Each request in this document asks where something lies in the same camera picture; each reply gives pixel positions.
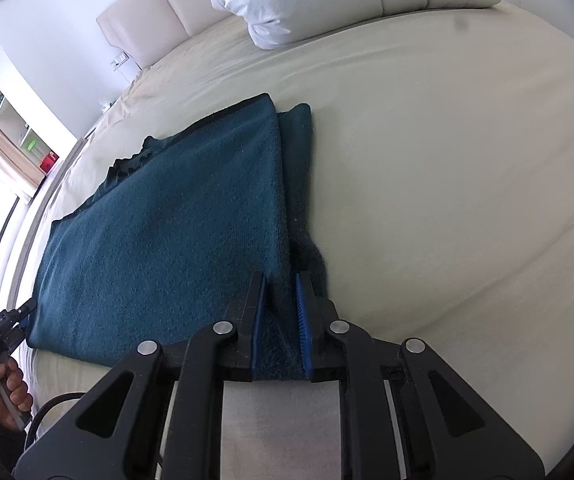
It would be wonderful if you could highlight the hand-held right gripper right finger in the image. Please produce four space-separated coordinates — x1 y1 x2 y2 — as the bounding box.
294 272 546 480

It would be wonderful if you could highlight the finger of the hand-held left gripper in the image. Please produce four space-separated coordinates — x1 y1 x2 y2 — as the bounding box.
14 298 38 336

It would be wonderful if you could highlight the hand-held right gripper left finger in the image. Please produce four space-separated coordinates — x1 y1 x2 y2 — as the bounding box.
14 272 268 480

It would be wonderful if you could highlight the dark green sweater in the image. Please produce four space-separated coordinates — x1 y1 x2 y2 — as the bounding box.
26 92 334 382

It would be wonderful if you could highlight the person's left hand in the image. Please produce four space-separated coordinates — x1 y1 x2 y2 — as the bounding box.
0 359 36 432

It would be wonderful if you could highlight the beige curtain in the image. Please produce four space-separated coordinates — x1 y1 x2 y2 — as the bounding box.
0 85 38 202

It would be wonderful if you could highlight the bed with beige sheet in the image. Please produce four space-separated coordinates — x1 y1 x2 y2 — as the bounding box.
0 0 574 480

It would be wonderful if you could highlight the beige padded headboard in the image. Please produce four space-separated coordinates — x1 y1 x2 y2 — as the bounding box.
96 0 248 69

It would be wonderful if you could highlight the black cable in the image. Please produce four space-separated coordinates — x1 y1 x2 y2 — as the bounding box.
29 392 88 443

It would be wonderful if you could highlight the white wall shelf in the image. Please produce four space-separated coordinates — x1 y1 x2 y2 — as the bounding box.
0 45 64 187

